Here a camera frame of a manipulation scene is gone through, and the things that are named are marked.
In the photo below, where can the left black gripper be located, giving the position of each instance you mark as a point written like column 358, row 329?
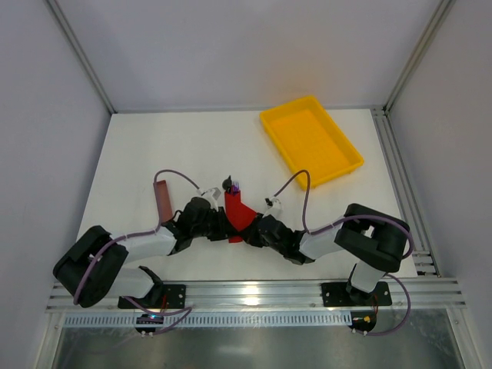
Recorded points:
column 221, row 225

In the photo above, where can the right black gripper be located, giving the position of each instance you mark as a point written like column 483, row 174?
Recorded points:
column 254, row 231

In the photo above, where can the purple plastic fork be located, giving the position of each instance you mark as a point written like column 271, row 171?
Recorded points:
column 235, row 188

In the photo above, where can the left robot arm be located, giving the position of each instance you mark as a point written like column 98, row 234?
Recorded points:
column 94, row 267

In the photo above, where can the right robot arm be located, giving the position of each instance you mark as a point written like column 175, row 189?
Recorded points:
column 379, row 242

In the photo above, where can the brown utensil tray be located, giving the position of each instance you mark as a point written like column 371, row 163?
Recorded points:
column 163, row 201

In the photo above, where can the yellow plastic bin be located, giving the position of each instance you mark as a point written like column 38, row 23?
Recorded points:
column 307, row 138

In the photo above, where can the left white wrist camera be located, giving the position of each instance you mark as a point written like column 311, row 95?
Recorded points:
column 211, row 195

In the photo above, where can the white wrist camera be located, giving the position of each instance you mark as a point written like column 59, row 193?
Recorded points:
column 211, row 195
column 274, row 207

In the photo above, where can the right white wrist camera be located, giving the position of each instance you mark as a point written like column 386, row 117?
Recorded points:
column 274, row 207

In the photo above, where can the slotted cable duct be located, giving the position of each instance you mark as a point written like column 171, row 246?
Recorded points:
column 211, row 319

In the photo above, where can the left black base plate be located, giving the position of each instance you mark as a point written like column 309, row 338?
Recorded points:
column 163, row 296

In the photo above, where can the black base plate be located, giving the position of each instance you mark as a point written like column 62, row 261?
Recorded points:
column 163, row 296
column 341, row 294

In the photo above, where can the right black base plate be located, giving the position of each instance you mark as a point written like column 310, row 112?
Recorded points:
column 341, row 294

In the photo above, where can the front aluminium rail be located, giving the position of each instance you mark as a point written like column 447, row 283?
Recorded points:
column 421, row 292

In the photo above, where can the aluminium rail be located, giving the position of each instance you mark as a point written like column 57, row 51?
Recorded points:
column 421, row 292
column 423, row 255

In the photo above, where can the right side aluminium rail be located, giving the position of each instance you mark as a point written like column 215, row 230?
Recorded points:
column 423, row 255

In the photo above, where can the left frame post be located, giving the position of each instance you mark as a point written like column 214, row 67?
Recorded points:
column 68, row 33

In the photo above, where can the frame post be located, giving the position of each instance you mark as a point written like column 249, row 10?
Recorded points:
column 426, row 39
column 68, row 33

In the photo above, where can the right frame post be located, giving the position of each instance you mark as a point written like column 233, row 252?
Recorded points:
column 426, row 39

